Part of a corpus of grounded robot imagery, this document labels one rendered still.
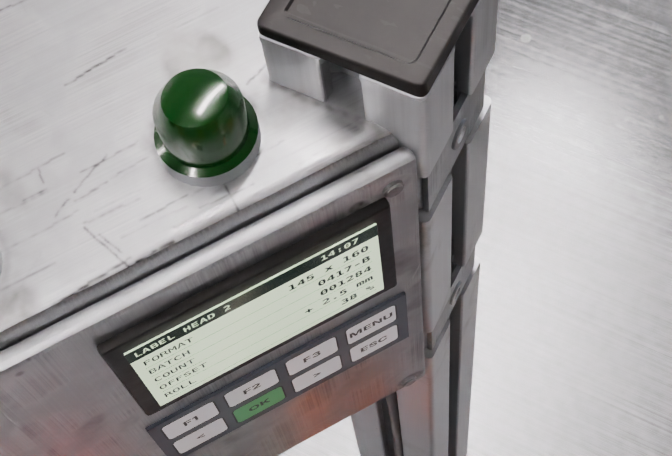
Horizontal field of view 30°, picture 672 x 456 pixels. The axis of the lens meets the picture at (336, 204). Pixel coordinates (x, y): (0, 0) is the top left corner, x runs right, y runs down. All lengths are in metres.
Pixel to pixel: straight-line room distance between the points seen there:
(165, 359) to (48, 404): 0.03
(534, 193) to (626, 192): 0.07
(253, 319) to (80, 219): 0.06
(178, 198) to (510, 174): 0.73
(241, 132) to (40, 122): 0.06
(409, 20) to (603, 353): 0.70
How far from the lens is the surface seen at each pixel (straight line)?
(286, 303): 0.34
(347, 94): 0.32
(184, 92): 0.30
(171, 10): 0.34
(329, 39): 0.30
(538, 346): 0.97
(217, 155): 0.30
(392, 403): 0.56
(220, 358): 0.35
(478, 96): 0.35
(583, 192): 1.03
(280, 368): 0.39
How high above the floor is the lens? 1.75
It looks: 64 degrees down
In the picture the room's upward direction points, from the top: 10 degrees counter-clockwise
